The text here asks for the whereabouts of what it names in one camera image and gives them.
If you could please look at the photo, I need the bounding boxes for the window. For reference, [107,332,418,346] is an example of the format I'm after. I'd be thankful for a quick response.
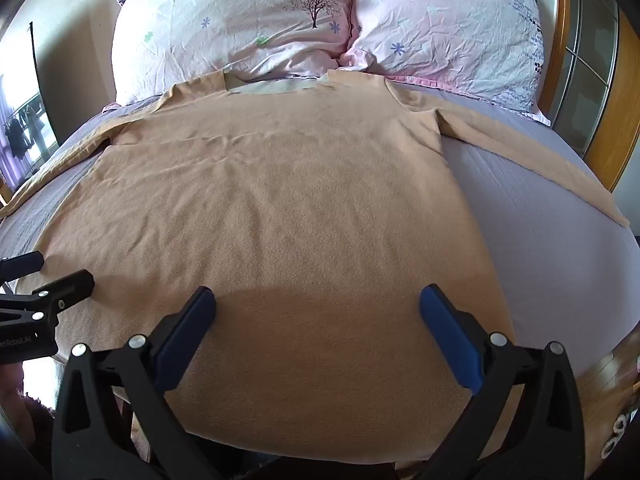
[0,74,62,192]

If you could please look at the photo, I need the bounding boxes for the wooden frame glass door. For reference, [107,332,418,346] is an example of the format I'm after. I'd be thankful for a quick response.
[550,0,640,192]

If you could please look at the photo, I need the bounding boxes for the wooden headboard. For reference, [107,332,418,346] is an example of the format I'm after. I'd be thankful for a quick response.
[540,0,572,117]

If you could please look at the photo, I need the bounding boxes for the tan long-sleeved shirt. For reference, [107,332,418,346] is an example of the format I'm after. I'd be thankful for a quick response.
[0,71,630,467]

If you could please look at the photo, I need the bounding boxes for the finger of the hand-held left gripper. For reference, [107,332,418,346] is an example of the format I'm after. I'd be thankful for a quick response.
[0,269,96,322]
[0,251,45,281]

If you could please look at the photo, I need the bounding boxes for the pink floral pillow with tree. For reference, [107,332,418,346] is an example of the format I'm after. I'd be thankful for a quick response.
[111,0,358,107]

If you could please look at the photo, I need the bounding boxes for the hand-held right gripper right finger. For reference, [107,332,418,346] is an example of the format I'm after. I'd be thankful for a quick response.
[419,284,587,480]

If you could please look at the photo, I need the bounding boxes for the grey bed sheet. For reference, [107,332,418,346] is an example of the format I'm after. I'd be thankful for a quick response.
[0,78,640,381]

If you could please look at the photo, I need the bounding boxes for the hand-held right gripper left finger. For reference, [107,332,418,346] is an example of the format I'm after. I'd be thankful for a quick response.
[51,286,218,480]

